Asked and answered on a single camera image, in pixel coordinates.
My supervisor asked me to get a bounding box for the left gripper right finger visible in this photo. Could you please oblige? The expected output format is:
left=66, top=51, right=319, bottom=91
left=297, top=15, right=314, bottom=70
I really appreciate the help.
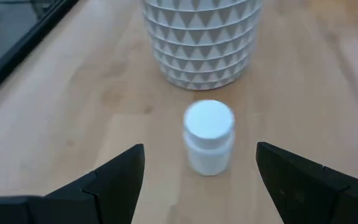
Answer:
left=255, top=141, right=358, bottom=224

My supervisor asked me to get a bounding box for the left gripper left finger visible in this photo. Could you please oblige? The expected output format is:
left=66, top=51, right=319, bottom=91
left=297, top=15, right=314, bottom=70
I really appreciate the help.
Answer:
left=0, top=143, right=145, bottom=224

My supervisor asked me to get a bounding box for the white pill bottle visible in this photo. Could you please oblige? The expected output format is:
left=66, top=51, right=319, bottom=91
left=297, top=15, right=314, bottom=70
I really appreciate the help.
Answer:
left=182, top=99, right=236, bottom=177

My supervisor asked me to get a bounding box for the succulent in white patterned pot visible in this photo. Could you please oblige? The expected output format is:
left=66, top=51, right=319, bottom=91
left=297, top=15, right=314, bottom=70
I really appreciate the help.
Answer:
left=142, top=0, right=263, bottom=91

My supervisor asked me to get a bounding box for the black metal table frame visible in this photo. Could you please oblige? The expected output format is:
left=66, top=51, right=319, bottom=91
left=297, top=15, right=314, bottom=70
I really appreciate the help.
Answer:
left=0, top=0, right=81, bottom=106

